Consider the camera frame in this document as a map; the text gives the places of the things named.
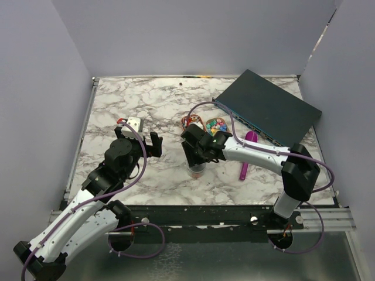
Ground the clear round jar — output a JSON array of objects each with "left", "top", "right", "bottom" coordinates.
[{"left": 187, "top": 163, "right": 206, "bottom": 179}]

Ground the beige star candy tray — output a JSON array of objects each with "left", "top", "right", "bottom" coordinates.
[{"left": 204, "top": 118, "right": 230, "bottom": 136}]

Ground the orange lollipop tray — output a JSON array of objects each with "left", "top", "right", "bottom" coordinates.
[{"left": 180, "top": 114, "right": 204, "bottom": 131}]

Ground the purple plastic scoop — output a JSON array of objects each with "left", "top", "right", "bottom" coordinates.
[{"left": 239, "top": 131, "right": 258, "bottom": 181}]

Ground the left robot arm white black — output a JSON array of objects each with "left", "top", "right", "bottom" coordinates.
[{"left": 13, "top": 124, "right": 163, "bottom": 280}]

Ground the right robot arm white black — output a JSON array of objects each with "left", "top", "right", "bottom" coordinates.
[{"left": 181, "top": 124, "right": 321, "bottom": 229}]

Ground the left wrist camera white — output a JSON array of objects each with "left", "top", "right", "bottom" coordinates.
[{"left": 118, "top": 116, "right": 144, "bottom": 139}]

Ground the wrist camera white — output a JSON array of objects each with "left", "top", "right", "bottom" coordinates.
[
  {"left": 192, "top": 121, "right": 204, "bottom": 130},
  {"left": 118, "top": 116, "right": 144, "bottom": 139}
]

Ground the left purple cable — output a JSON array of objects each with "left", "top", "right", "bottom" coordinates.
[{"left": 21, "top": 118, "right": 147, "bottom": 281}]

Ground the purple cable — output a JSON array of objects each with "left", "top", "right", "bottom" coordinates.
[
  {"left": 186, "top": 101, "right": 335, "bottom": 255},
  {"left": 21, "top": 118, "right": 147, "bottom": 281}
]

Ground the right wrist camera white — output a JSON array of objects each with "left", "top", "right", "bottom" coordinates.
[{"left": 192, "top": 121, "right": 204, "bottom": 130}]

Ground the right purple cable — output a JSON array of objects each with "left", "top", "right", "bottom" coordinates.
[{"left": 186, "top": 101, "right": 335, "bottom": 255}]

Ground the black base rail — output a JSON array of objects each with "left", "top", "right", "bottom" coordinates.
[{"left": 49, "top": 204, "right": 305, "bottom": 244}]

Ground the dark teal network switch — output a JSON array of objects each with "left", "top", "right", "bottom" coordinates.
[{"left": 214, "top": 70, "right": 322, "bottom": 147}]

